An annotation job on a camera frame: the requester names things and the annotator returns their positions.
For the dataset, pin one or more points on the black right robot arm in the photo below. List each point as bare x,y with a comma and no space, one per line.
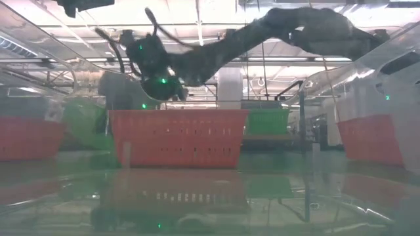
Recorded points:
249,36

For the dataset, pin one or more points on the green plastic basket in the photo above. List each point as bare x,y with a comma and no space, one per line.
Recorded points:
85,124
267,121

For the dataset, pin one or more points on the silver ventilation duct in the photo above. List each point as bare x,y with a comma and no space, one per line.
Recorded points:
13,46

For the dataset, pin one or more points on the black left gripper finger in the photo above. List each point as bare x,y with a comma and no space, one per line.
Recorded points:
95,2

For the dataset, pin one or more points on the long ceiling light strip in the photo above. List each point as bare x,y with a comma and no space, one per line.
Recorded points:
279,59

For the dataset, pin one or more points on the green table mat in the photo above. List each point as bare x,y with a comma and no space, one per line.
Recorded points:
279,157

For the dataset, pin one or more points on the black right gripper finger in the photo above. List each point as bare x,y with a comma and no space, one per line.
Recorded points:
111,91
133,93

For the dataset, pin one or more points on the black metal shelf frame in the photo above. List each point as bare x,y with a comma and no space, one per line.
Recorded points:
302,124

